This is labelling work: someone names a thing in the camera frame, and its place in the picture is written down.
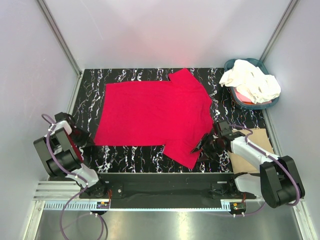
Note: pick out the red t shirt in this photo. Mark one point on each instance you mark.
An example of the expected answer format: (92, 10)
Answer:
(175, 114)

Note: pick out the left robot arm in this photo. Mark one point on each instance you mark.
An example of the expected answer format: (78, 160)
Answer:
(61, 151)

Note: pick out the teal laundry basket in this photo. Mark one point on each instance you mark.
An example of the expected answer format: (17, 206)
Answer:
(228, 65)

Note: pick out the white t shirt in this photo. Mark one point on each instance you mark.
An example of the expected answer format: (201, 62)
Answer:
(250, 82)

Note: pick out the aluminium front rail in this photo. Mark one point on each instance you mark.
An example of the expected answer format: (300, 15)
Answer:
(50, 191)

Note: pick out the frame post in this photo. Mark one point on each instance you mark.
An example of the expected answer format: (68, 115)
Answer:
(279, 28)
(58, 35)

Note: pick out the right frame post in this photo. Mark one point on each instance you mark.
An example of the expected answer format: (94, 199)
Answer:
(279, 28)

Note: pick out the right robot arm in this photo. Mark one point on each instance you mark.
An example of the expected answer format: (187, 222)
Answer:
(270, 170)

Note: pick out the slotted cable duct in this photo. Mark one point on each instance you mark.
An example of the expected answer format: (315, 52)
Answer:
(139, 206)

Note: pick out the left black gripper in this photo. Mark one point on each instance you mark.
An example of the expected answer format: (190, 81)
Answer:
(86, 141)

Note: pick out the left frame post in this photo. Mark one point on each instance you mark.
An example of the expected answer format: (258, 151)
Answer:
(58, 35)

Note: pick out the connector board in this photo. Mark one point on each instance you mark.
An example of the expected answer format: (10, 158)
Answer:
(238, 207)
(103, 205)

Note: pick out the right connector board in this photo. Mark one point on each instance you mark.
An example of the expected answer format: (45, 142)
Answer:
(238, 207)

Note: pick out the left connector board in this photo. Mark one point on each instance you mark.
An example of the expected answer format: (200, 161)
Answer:
(103, 205)

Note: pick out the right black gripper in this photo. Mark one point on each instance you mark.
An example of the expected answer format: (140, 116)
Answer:
(208, 155)

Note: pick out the folded beige t shirt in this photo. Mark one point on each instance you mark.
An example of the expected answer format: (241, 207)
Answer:
(241, 165)

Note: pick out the pink t shirt in basket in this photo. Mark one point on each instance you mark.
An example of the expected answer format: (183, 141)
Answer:
(247, 101)

